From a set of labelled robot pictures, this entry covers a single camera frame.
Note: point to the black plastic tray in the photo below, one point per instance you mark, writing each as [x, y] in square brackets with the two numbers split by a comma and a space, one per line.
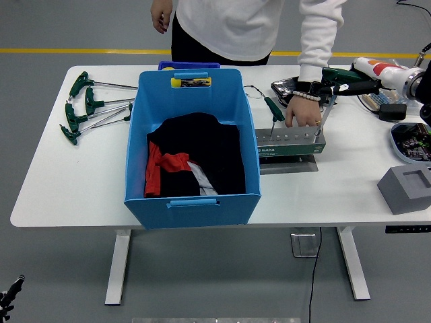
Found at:
[281, 89]

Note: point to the white table leg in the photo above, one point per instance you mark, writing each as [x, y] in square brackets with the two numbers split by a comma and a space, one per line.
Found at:
[118, 269]
[353, 269]

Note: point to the green grey wrench stand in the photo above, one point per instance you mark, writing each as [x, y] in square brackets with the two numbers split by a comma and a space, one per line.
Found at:
[286, 148]

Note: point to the person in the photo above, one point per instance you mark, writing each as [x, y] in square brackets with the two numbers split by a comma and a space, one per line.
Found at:
[235, 27]

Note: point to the electronic parts heap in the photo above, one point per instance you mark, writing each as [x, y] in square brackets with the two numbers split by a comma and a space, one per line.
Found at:
[414, 144]

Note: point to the grey foam block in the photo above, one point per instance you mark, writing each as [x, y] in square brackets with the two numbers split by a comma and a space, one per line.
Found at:
[394, 191]

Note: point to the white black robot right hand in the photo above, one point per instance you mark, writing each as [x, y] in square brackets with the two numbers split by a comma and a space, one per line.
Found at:
[387, 74]

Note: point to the black power adapter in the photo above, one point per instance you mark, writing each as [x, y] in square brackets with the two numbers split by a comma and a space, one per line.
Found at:
[392, 112]

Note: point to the person's right hand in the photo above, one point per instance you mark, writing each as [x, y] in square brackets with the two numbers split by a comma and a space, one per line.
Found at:
[161, 15]

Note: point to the black red white garment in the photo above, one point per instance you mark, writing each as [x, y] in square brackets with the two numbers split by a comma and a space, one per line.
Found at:
[205, 151]

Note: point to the black wristwatch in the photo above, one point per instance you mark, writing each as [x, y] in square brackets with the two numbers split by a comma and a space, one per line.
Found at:
[304, 85]

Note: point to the tan resistor strip bundle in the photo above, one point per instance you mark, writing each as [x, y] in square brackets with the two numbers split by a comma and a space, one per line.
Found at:
[377, 101]

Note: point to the person's left hand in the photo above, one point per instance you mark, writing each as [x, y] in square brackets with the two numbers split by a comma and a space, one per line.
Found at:
[303, 112]

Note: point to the blue plastic storage box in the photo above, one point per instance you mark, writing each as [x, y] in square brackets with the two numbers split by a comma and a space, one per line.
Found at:
[188, 215]

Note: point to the pale blue oval tray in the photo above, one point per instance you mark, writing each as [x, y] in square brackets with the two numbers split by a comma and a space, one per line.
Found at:
[395, 144]

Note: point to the black table control panel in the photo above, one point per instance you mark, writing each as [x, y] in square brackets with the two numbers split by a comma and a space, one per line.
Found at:
[407, 229]

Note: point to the clear plastic parts bag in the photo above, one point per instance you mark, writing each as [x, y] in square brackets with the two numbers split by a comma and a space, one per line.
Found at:
[412, 104]

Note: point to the black white robot left hand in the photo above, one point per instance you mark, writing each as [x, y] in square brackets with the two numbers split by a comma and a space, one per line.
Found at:
[11, 291]

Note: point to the person's left forearm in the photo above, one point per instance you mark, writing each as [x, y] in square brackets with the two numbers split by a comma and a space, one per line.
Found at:
[316, 57]

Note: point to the dark blue plastic bin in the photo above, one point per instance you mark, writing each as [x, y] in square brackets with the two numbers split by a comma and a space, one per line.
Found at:
[192, 64]

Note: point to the metal floor plate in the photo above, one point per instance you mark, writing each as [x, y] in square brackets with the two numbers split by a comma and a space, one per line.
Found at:
[303, 245]

